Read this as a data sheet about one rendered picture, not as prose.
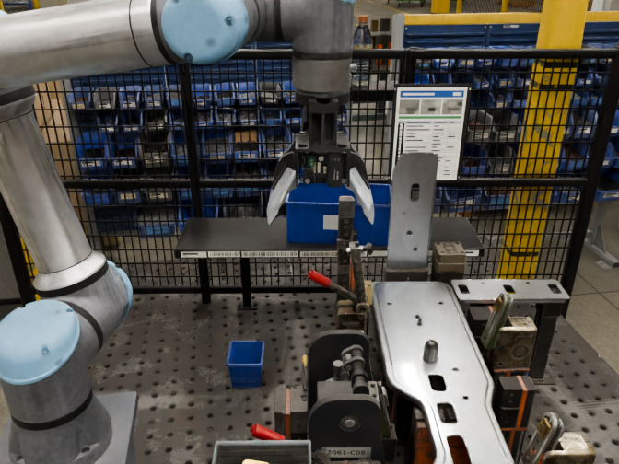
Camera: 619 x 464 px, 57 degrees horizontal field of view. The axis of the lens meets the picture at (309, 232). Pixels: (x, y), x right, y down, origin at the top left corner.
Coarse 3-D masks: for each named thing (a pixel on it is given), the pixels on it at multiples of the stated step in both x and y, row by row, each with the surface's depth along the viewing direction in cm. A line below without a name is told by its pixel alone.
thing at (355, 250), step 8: (352, 248) 125; (360, 248) 126; (368, 248) 125; (352, 256) 125; (360, 256) 125; (352, 264) 126; (360, 264) 126; (360, 272) 127; (360, 280) 128; (360, 288) 129; (360, 296) 130
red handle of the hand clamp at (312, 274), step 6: (312, 270) 129; (312, 276) 128; (318, 276) 129; (324, 276) 130; (318, 282) 129; (324, 282) 129; (330, 282) 130; (330, 288) 130; (336, 288) 130; (342, 288) 131; (342, 294) 131; (348, 294) 131; (354, 294) 132; (354, 300) 132
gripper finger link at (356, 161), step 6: (354, 150) 79; (354, 156) 78; (360, 156) 80; (354, 162) 79; (360, 162) 79; (360, 168) 80; (366, 168) 80; (360, 174) 80; (366, 174) 80; (366, 180) 81
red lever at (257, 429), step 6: (252, 426) 86; (258, 426) 86; (252, 432) 86; (258, 432) 85; (264, 432) 86; (270, 432) 86; (258, 438) 86; (264, 438) 86; (270, 438) 86; (276, 438) 86; (282, 438) 87; (318, 450) 89; (312, 456) 88; (318, 456) 88; (324, 456) 89; (312, 462) 88; (318, 462) 88; (324, 462) 88; (330, 462) 89
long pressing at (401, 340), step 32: (384, 288) 150; (416, 288) 150; (448, 288) 150; (384, 320) 137; (416, 320) 137; (448, 320) 137; (384, 352) 126; (416, 352) 126; (448, 352) 126; (480, 352) 127; (416, 384) 117; (448, 384) 117; (480, 384) 117; (480, 416) 109; (448, 448) 102; (480, 448) 102
